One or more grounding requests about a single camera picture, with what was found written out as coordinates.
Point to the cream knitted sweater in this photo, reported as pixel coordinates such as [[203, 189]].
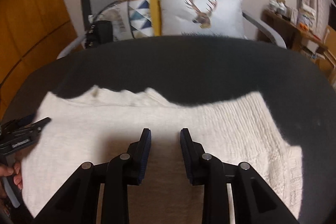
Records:
[[100, 124]]

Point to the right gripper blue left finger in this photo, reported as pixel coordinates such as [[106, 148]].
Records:
[[134, 160]]

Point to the black handbag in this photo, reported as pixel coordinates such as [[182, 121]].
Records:
[[99, 33]]

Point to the person left hand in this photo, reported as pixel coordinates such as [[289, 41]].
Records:
[[15, 170]]

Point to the wooden chair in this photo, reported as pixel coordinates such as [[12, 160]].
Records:
[[326, 55]]

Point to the geometric triangle pattern pillow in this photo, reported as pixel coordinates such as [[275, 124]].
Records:
[[131, 19]]

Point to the wooden side table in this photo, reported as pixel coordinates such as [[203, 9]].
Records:
[[295, 38]]

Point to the white deer print pillow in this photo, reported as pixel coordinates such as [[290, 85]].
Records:
[[202, 18]]

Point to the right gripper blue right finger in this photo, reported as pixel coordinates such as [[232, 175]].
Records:
[[200, 166]]

